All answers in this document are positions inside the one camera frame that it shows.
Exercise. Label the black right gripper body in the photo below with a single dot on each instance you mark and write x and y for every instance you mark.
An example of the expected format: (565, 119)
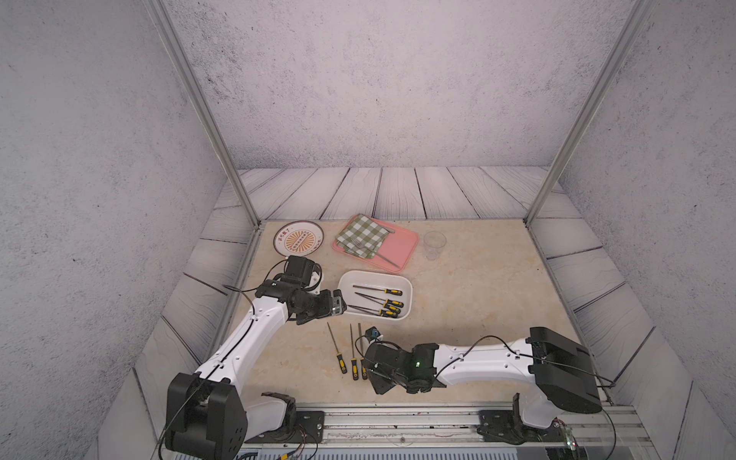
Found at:
(379, 383)

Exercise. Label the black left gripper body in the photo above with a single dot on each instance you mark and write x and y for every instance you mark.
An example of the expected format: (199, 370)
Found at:
(315, 306)

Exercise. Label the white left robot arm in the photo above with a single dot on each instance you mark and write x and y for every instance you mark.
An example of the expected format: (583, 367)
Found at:
(205, 415)

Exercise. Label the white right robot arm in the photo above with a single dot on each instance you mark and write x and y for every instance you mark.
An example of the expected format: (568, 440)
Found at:
(556, 371)

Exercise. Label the white rectangular storage box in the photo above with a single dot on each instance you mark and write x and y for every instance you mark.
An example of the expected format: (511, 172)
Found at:
(375, 279)

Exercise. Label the round patterned plate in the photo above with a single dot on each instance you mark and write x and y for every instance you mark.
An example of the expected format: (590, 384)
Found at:
(300, 238)

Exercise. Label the green checkered cloth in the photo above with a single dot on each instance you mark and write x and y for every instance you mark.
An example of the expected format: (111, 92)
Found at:
(349, 238)

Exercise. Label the pink plastic tray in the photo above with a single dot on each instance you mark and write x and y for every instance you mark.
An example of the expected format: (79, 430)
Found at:
(397, 247)

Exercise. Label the clear plastic cup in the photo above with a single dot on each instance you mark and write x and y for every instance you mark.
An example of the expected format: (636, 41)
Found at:
(433, 244)

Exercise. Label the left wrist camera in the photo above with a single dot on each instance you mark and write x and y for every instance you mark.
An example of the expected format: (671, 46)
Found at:
(338, 304)

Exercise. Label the metal base rail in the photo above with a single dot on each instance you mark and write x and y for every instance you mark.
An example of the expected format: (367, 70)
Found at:
(448, 431)

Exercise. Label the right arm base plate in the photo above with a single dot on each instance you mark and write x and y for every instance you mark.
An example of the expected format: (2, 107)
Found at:
(506, 426)

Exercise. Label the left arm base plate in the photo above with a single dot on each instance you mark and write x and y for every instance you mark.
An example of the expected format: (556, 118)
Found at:
(307, 426)

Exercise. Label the left aluminium frame post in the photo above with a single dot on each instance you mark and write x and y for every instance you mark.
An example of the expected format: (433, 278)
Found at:
(165, 27)

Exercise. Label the aluminium frame post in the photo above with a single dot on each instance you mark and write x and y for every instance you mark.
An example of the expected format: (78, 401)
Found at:
(165, 27)
(637, 19)

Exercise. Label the right aluminium frame post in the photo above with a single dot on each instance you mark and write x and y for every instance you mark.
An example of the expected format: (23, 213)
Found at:
(637, 19)

